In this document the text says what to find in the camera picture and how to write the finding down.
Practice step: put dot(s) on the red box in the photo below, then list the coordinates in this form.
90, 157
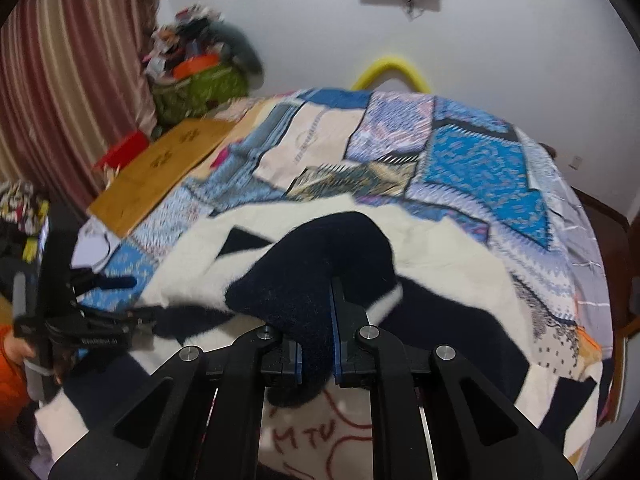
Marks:
122, 151

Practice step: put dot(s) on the black and white sweater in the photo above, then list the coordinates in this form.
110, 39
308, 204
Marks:
310, 270

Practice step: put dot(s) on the blue patchwork quilt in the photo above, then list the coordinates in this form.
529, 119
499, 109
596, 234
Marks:
475, 175

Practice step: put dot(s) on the grey striped bed sheet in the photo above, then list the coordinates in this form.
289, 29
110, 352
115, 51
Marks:
575, 220

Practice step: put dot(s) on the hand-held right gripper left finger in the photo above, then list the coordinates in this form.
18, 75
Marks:
289, 360

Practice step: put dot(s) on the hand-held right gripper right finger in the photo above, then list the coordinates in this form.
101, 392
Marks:
345, 320

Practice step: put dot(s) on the wooden bed post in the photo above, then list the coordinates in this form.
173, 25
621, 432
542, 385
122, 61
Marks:
547, 150

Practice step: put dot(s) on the yellow foam tube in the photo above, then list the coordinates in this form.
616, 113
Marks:
390, 62

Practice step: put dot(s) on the white paper sheet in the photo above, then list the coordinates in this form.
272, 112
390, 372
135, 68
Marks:
92, 247

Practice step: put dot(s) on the white wall socket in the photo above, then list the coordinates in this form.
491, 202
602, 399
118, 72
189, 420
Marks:
576, 162

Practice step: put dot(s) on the striped pink curtain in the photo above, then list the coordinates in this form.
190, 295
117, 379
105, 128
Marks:
75, 60

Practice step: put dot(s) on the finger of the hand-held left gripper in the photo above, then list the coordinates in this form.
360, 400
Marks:
107, 282
125, 319

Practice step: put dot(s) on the pile of mixed clutter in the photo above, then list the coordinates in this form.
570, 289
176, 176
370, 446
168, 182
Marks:
175, 40

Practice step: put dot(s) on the orange blanket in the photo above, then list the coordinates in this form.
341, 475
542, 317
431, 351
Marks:
590, 340

